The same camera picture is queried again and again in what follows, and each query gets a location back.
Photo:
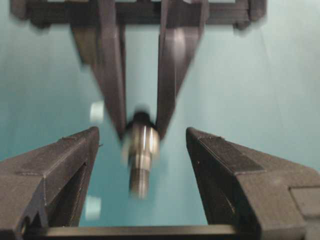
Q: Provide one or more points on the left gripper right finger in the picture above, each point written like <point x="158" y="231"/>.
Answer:
<point x="272" y="197"/>

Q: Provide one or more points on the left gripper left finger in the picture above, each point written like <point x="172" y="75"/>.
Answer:
<point x="47" y="186"/>

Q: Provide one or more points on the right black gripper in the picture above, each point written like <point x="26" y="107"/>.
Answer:
<point x="98" y="31"/>

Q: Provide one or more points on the silver threaded metal shaft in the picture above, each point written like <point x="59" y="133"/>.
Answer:
<point x="140" y="147"/>

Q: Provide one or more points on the small white tape piece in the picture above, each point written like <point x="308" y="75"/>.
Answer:
<point x="97" y="111"/>
<point x="93" y="207"/>

